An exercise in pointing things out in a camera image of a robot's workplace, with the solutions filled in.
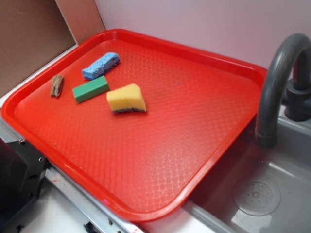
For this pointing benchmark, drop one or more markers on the blue sponge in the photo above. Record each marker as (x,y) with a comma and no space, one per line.
(101,66)

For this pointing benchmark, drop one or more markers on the brown wood chip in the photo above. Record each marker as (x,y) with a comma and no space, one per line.
(57,85)

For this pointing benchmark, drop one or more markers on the red plastic tray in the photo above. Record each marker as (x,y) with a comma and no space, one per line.
(141,165)

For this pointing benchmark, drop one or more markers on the yellow sponge with grey base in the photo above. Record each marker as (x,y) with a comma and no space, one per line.
(127,98)

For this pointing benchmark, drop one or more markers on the green rectangular block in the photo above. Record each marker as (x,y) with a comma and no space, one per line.
(91,89)

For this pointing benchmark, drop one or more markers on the grey plastic sink basin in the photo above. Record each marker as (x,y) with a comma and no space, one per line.
(256,190)

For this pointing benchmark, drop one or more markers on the grey curved faucet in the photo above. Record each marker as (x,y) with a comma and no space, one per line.
(288,83)

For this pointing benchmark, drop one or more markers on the brown cardboard panel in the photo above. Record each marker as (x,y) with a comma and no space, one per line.
(35,32)

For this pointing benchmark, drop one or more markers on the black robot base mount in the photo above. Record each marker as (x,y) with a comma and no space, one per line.
(22,169)

